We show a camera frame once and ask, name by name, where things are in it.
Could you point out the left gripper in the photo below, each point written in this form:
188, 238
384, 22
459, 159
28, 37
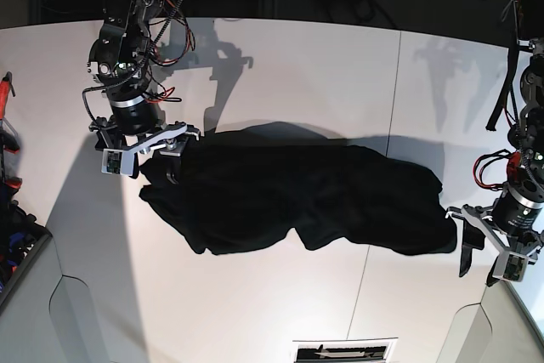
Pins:
507, 224

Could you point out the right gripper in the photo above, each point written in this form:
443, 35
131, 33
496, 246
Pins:
137, 126

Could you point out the black t-shirt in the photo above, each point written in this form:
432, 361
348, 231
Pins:
233, 199

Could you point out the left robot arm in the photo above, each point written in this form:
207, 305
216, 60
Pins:
516, 174

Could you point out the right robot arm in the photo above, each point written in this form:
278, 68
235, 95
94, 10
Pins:
121, 62

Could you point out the grey partition panel right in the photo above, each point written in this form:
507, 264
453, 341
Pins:
502, 323

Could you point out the printed label card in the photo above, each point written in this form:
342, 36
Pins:
363, 350

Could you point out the grey bin with clutter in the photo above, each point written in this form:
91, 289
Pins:
22, 238

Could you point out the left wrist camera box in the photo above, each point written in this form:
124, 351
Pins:
511, 266

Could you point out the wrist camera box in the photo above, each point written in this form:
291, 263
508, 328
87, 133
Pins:
511, 266
120, 162

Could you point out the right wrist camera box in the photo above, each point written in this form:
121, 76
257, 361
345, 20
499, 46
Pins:
120, 162

